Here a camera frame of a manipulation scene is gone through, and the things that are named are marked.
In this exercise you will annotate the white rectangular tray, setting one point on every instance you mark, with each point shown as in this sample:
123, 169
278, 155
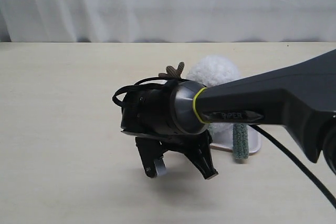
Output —
223, 140

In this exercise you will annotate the green fuzzy scarf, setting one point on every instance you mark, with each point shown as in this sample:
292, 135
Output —
240, 142

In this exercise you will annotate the white plush snowman toy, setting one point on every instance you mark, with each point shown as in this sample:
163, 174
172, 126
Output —
213, 70

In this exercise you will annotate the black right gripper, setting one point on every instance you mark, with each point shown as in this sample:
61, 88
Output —
167, 115

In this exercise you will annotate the white backdrop curtain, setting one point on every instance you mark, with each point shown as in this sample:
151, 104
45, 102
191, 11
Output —
167, 20

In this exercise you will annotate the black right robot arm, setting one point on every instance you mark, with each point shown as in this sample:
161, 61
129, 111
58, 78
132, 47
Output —
301, 98

